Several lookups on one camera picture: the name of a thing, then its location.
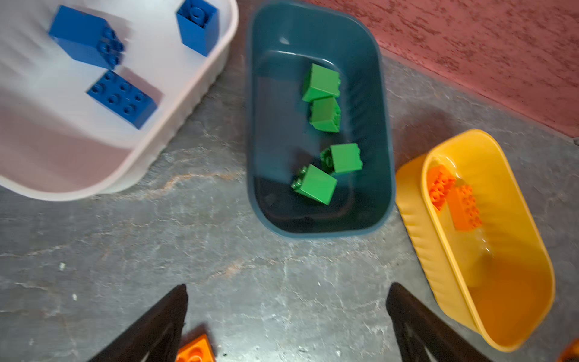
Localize yellow plastic bin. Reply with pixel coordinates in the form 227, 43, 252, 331
396, 129, 556, 352

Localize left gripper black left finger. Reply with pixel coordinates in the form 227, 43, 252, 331
91, 284, 188, 361

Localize dark teal plastic bin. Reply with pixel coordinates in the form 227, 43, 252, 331
246, 1, 396, 238

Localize blue lego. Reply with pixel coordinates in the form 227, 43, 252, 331
48, 5, 125, 70
87, 70, 157, 130
176, 0, 220, 57

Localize green lego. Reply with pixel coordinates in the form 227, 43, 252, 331
291, 164, 338, 205
302, 63, 341, 103
309, 97, 342, 133
321, 143, 363, 175

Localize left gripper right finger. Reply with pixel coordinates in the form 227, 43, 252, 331
385, 282, 488, 361

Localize orange lego right cluster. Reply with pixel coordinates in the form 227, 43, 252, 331
557, 339, 579, 362

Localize white plastic bin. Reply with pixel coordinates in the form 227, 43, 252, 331
1, 1, 239, 202

